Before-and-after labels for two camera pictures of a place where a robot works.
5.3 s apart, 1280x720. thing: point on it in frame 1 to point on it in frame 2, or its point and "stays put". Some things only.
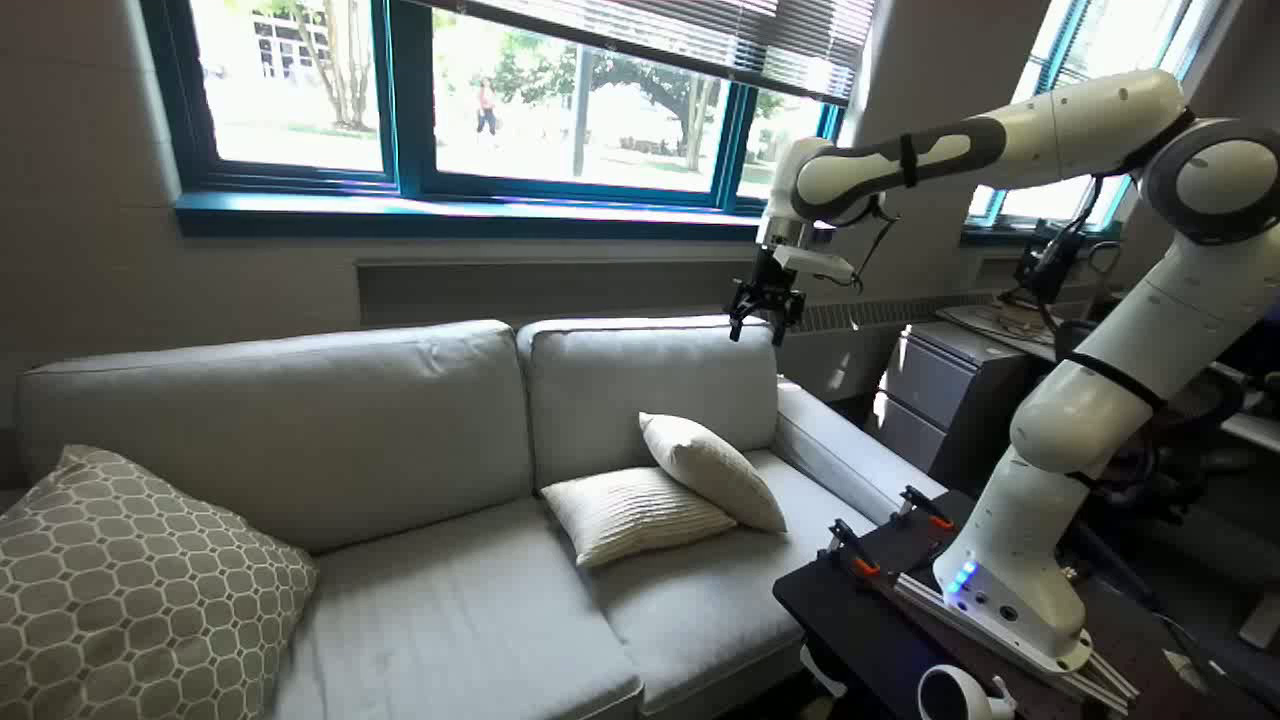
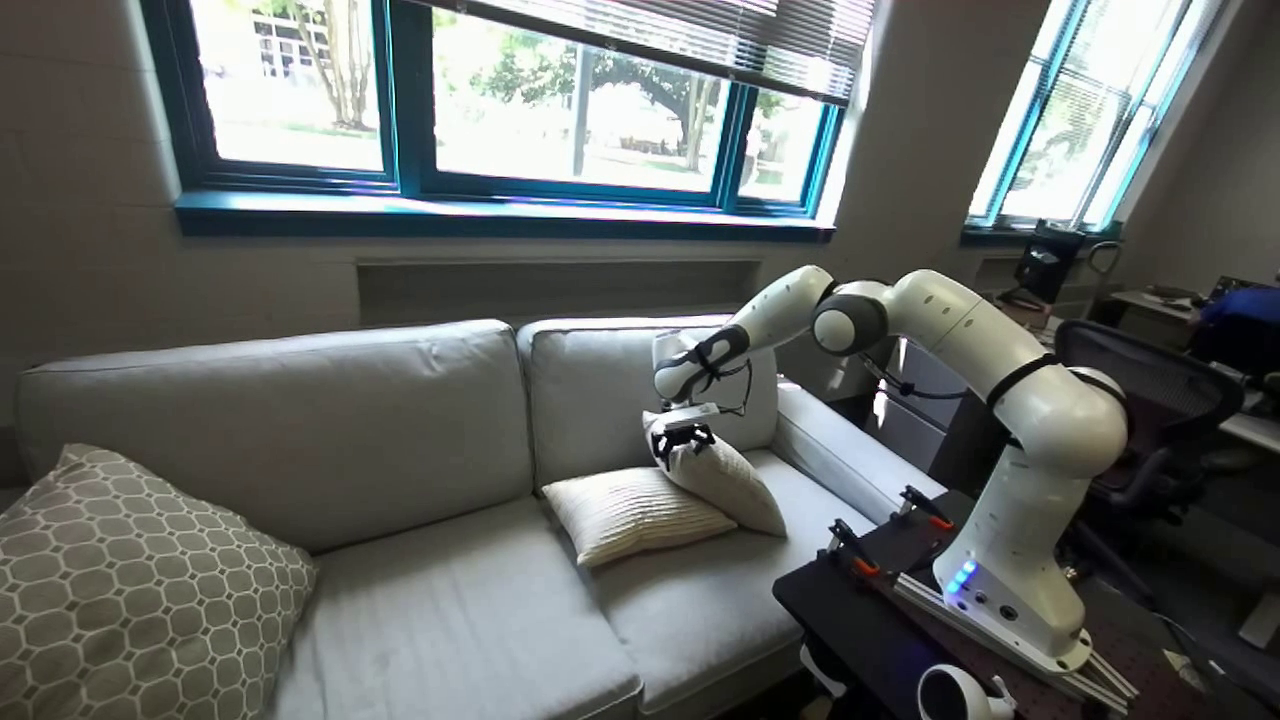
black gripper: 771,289 to 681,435
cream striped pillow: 631,509 stays put
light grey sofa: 409,475 stays put
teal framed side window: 1090,38 stays put
